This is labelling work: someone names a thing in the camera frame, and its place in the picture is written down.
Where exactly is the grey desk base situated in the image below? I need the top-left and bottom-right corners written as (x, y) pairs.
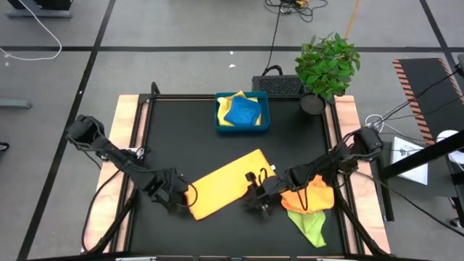
top-left (5, 0), bottom-right (73, 19)

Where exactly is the orange microfiber towel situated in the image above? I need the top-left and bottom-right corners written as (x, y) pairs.
top-left (281, 174), bottom-right (335, 215)

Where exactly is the black floor cable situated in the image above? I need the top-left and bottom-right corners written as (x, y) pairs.
top-left (261, 3), bottom-right (284, 77)

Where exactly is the yellow-orange microfiber towel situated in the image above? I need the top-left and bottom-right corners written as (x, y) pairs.
top-left (184, 148), bottom-right (276, 221)

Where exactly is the black aluminium table frame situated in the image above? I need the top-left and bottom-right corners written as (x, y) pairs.
top-left (81, 81), bottom-right (392, 261)

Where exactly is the black perforated metal box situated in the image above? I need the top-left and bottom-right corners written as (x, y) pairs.
top-left (251, 74), bottom-right (306, 96)

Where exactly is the blue microfiber towel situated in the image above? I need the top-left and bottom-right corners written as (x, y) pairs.
top-left (223, 96), bottom-right (262, 127)

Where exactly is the blue plastic bin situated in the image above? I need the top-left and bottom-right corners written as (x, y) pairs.
top-left (214, 90), bottom-right (271, 132)

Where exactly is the black upright post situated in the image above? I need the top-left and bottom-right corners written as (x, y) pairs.
top-left (376, 155), bottom-right (396, 222)

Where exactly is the lime green microfiber towel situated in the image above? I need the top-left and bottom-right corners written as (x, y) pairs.
top-left (287, 209), bottom-right (327, 249)

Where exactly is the white paper sheet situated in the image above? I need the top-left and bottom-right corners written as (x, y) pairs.
top-left (391, 136), bottom-right (429, 186)

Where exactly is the grey floor bar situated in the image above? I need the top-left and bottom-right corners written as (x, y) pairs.
top-left (0, 99), bottom-right (33, 109)

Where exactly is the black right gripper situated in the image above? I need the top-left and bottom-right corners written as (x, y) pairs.
top-left (246, 170), bottom-right (291, 220)

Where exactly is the black slanted beam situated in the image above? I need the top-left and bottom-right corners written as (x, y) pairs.
top-left (380, 130), bottom-right (464, 181)

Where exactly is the light wooden table board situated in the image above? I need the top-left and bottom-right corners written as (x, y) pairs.
top-left (82, 94), bottom-right (149, 253)
top-left (326, 94), bottom-right (392, 254)

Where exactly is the white round object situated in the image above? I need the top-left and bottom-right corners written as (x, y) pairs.
top-left (434, 129), bottom-right (464, 164)

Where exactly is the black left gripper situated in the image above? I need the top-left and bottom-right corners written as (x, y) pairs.
top-left (150, 168), bottom-right (193, 215)

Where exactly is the tangled black cable bundle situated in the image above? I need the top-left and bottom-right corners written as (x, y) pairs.
top-left (264, 0), bottom-right (329, 23)

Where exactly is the black mat with striped edges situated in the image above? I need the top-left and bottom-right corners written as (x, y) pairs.
top-left (391, 57), bottom-right (464, 146)

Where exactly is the white floor cable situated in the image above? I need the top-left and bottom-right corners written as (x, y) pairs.
top-left (0, 0), bottom-right (63, 62)

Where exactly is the green potted plant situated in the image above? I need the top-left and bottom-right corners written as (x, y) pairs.
top-left (294, 31), bottom-right (362, 117)

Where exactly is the pale yellow microfiber towel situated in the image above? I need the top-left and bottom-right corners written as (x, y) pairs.
top-left (216, 90), bottom-right (262, 127)

